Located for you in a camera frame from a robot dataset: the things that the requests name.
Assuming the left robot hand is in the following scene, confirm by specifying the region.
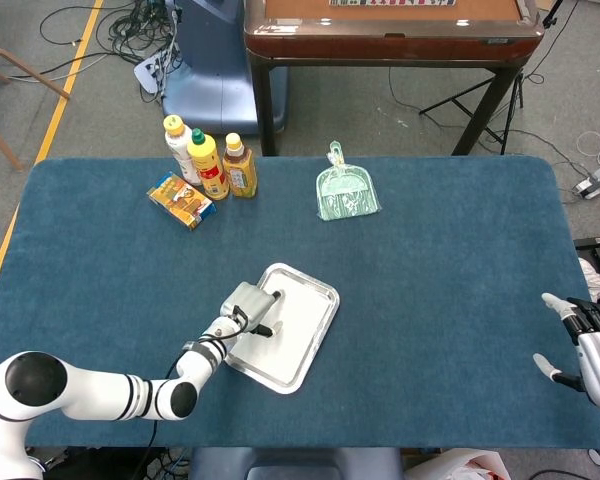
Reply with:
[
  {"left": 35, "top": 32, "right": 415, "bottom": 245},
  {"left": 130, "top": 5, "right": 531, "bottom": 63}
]
[{"left": 218, "top": 282, "right": 285, "bottom": 337}]

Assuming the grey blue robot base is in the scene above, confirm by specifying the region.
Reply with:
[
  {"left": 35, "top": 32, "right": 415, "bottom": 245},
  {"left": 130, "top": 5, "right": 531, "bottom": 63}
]
[{"left": 187, "top": 446, "right": 404, "bottom": 480}]

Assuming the stainless steel tray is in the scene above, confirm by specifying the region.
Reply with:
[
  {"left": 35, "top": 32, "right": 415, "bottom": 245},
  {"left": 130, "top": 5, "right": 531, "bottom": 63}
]
[{"left": 225, "top": 262, "right": 341, "bottom": 396}]

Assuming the white cloth bundle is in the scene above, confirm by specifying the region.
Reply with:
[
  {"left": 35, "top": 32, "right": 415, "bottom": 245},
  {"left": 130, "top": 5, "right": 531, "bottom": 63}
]
[{"left": 578, "top": 258, "right": 600, "bottom": 304}]

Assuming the blue yellow snack box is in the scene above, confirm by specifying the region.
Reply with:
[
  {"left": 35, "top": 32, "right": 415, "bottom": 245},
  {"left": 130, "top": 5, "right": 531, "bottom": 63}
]
[{"left": 146, "top": 171, "right": 218, "bottom": 232}]

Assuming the amber tea bottle yellow cap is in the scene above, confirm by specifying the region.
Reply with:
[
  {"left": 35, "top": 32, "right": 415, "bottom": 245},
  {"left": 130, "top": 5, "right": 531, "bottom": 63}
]
[{"left": 222, "top": 132, "right": 259, "bottom": 200}]

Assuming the green dustpan in plastic bag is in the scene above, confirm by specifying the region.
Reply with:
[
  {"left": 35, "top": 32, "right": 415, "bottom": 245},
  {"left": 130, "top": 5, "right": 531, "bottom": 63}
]
[{"left": 315, "top": 140, "right": 383, "bottom": 223}]

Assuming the yellow bottle green cap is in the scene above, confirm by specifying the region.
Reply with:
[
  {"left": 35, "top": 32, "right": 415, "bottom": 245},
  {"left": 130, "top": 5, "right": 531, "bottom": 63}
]
[{"left": 186, "top": 128, "right": 231, "bottom": 202}]

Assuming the white bottle yellow cap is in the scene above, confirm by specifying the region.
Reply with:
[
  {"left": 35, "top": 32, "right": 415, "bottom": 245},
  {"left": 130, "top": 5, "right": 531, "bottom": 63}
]
[{"left": 162, "top": 114, "right": 202, "bottom": 187}]

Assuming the white plastic bag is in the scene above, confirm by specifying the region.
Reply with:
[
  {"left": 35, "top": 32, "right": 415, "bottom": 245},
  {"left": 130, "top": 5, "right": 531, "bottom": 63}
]
[{"left": 404, "top": 448, "right": 511, "bottom": 480}]

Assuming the blue table cloth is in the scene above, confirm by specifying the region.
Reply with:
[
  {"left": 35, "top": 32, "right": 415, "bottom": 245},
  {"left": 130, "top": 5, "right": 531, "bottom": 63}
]
[{"left": 0, "top": 155, "right": 600, "bottom": 450}]

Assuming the white power strip with plugs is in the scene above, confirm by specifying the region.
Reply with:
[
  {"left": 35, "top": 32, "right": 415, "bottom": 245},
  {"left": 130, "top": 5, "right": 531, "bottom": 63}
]
[{"left": 572, "top": 164, "right": 600, "bottom": 200}]

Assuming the black tripod stand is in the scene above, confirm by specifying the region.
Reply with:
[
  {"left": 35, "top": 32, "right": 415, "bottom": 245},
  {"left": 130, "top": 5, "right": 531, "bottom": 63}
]
[{"left": 418, "top": 0, "right": 567, "bottom": 156}]

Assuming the brown mahjong table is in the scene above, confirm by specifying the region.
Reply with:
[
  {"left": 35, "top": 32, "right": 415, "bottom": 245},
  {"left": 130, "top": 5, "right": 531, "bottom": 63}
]
[{"left": 243, "top": 0, "right": 546, "bottom": 157}]

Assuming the wooden chair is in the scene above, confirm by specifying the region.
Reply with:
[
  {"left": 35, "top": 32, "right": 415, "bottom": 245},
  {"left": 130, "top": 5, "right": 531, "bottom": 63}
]
[{"left": 0, "top": 13, "right": 72, "bottom": 172}]

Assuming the face-up mahjong tile row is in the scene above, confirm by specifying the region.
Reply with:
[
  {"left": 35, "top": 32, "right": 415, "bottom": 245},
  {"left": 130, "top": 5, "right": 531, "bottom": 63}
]
[{"left": 328, "top": 0, "right": 456, "bottom": 8}]

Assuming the blue machine pedestal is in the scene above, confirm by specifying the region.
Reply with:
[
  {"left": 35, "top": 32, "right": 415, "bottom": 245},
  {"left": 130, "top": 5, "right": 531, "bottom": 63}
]
[{"left": 161, "top": 0, "right": 289, "bottom": 136}]

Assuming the black cable bundle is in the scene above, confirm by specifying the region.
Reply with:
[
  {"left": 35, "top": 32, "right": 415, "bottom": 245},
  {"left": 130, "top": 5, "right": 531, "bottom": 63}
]
[{"left": 38, "top": 0, "right": 181, "bottom": 69}]

